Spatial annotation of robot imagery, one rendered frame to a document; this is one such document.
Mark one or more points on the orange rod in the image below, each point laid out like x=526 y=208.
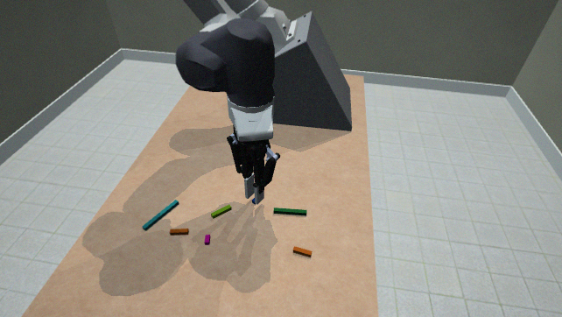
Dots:
x=176 y=232
x=302 y=252

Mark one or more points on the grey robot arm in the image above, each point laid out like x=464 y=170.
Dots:
x=238 y=58

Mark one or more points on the turquoise rod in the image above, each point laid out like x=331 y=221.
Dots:
x=160 y=215

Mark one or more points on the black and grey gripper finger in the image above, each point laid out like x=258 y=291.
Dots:
x=263 y=174
x=243 y=164

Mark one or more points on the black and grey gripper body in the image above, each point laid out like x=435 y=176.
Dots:
x=260 y=145

